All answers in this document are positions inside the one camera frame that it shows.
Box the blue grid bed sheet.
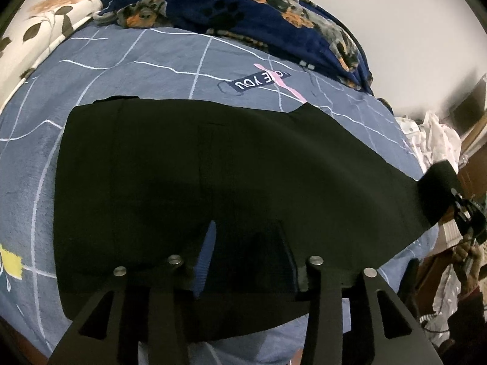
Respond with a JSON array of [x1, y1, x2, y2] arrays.
[[0, 21, 442, 365]]

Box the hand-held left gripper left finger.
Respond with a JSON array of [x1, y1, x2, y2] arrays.
[[47, 220, 218, 365]]

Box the person's right hand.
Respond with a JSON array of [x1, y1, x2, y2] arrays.
[[452, 240, 485, 287]]

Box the white cloth pile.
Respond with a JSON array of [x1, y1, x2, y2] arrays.
[[396, 111, 463, 177]]

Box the person's right forearm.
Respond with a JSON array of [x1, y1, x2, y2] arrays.
[[446, 283, 487, 355]]

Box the white floral pillow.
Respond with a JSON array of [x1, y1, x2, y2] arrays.
[[0, 0, 104, 103]]

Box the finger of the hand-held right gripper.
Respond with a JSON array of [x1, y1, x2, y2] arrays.
[[450, 187, 471, 232]]

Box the navy dog print blanket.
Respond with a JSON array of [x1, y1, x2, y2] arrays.
[[93, 0, 375, 94]]

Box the black pants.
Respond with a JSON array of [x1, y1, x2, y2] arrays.
[[53, 98, 462, 345]]

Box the black cable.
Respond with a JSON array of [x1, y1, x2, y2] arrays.
[[419, 314, 451, 333]]

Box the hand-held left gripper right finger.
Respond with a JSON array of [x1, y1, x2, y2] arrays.
[[295, 256, 444, 365]]

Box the wooden furniture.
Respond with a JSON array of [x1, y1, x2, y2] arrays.
[[449, 80, 487, 198]]

